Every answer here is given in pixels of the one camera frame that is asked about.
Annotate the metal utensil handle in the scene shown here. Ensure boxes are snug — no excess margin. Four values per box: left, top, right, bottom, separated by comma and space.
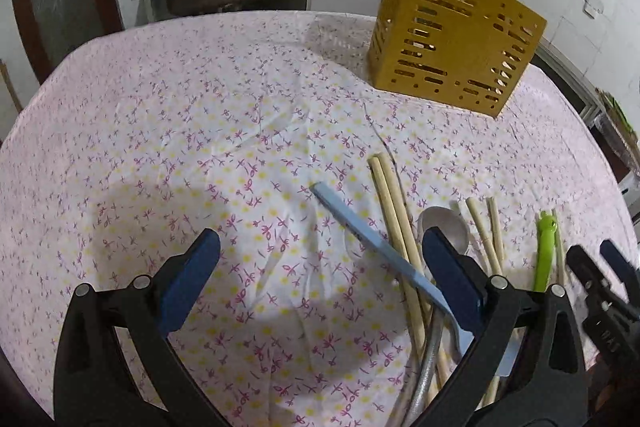
421, 309, 449, 410

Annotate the green bundle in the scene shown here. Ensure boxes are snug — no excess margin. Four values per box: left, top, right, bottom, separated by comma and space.
597, 87, 633, 142

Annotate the long side counter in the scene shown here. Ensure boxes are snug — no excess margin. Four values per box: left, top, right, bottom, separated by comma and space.
530, 39, 640, 170

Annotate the pink floral tablecloth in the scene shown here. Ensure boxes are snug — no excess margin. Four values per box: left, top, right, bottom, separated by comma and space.
0, 10, 640, 427

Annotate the metal spoon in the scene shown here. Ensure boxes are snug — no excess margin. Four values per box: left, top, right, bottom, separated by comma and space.
395, 206, 471, 427

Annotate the yellow slotted utensil holder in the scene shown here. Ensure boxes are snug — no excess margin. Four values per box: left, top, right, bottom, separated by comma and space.
367, 0, 548, 120

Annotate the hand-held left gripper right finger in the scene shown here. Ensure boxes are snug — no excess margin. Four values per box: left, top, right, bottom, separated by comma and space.
410, 227, 588, 427

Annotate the blue plastic utensil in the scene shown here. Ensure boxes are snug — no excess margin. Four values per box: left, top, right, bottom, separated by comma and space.
310, 182, 521, 378

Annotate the green plastic utensil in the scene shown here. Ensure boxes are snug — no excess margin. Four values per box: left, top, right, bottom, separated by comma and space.
531, 211, 560, 293

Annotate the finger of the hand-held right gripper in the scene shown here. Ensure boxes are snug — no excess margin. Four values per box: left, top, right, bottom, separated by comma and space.
566, 244, 640, 359
599, 238, 640, 296

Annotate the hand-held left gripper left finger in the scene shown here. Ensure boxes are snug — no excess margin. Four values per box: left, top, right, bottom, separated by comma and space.
52, 228, 231, 427

